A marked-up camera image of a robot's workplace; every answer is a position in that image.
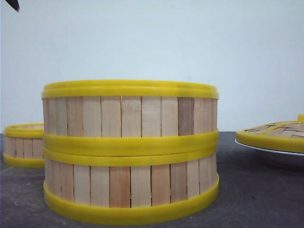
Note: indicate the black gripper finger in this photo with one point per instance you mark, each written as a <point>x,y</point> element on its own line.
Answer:
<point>14,4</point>

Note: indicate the bamboo steamer basket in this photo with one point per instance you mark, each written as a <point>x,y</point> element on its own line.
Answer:
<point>118,120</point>
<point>23,145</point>
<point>131,195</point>

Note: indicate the woven bamboo steamer lid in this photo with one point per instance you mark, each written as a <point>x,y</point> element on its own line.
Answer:
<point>287,136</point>

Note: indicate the white plate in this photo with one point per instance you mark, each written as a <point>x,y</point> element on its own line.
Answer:
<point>291,160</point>

